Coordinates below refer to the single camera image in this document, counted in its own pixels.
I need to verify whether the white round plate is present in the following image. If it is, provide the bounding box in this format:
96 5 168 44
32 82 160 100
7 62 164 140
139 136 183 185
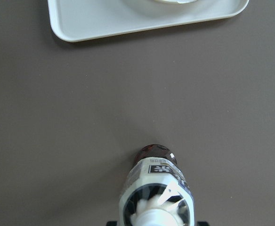
121 0 199 5

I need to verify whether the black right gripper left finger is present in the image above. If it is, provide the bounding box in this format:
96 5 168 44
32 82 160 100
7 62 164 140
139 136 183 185
106 221 118 226

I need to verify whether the tea bottle white cap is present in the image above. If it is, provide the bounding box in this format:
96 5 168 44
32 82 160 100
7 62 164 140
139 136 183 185
118 144 196 226

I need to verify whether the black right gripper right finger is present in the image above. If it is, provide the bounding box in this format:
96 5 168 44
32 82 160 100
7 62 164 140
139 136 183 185
196 221 208 226

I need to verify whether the white serving tray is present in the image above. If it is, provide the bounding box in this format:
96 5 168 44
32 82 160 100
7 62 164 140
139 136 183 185
48 0 249 42

